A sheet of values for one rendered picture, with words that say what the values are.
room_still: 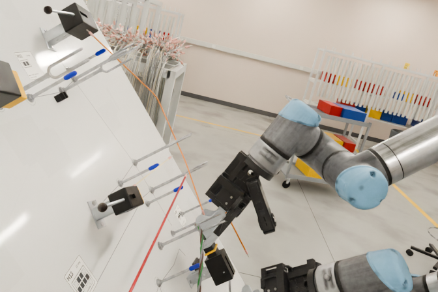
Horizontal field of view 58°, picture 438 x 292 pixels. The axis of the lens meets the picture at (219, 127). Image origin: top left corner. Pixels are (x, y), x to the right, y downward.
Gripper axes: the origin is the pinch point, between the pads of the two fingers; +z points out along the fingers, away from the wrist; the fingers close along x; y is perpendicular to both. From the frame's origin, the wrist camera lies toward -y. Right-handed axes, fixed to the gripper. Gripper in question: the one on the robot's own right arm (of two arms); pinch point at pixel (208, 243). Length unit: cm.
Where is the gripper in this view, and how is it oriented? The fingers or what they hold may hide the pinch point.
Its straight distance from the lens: 86.7
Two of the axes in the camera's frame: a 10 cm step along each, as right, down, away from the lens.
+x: -1.6, 0.2, -9.9
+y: -7.7, -6.3, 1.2
